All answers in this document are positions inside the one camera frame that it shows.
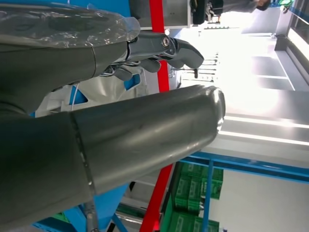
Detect blue metal shelf rack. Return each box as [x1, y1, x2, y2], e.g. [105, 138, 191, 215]
[0, 0, 309, 232]

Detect person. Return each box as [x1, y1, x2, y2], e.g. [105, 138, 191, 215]
[221, 0, 271, 14]

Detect black desk equipment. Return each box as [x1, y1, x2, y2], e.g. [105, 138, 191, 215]
[190, 0, 209, 25]

